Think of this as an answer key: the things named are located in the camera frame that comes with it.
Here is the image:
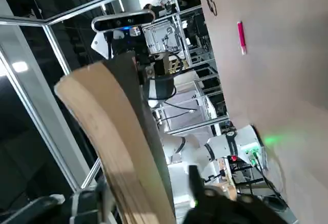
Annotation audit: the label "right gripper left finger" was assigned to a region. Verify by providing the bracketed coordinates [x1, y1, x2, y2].
[0, 179, 113, 224]

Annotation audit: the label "dark book with hand picture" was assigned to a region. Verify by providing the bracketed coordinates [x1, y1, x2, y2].
[53, 49, 177, 224]

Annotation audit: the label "pink marker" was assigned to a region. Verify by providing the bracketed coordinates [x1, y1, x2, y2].
[237, 21, 248, 56]

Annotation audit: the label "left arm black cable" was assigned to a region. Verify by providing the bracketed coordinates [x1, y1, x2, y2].
[148, 75, 198, 122]

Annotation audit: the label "left base black cables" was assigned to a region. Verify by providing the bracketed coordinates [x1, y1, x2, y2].
[252, 154, 285, 195]

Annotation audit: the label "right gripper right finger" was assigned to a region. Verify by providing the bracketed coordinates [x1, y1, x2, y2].
[183, 164, 292, 224]

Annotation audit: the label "aluminium cage frame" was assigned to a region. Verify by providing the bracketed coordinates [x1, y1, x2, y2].
[0, 0, 144, 194]

